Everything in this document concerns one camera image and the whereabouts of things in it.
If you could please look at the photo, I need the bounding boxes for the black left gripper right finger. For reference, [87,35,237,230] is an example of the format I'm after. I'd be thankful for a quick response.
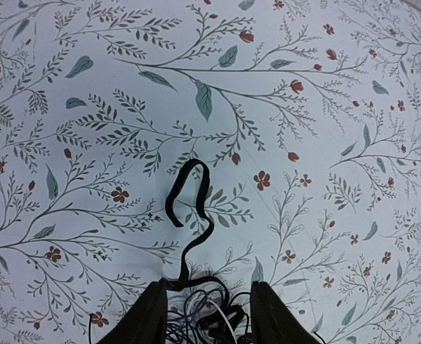
[250,282,319,344]

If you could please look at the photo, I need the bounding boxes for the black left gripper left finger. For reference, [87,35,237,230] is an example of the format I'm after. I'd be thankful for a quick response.
[98,281,167,344]

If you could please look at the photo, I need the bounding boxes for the black cable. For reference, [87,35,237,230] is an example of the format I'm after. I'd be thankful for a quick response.
[165,158,230,309]

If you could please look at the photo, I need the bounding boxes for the thin white cable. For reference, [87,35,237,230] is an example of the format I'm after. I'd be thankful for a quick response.
[208,300,237,344]

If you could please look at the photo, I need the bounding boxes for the thin black cables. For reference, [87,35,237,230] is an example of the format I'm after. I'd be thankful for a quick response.
[165,279,258,344]

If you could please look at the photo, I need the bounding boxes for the floral patterned table mat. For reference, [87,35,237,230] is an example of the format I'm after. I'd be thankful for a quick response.
[0,1,421,343]

